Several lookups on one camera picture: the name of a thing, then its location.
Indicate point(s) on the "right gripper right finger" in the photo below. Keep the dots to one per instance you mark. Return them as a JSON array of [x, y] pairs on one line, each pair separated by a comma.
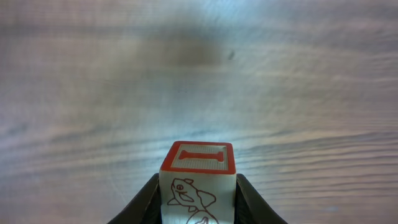
[[250, 207]]

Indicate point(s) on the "wood block red bone face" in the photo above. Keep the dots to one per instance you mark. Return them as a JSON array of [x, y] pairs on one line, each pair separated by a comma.
[[197, 183]]

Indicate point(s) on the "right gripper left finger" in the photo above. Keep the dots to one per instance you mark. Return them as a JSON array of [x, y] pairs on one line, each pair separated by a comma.
[[144, 208]]

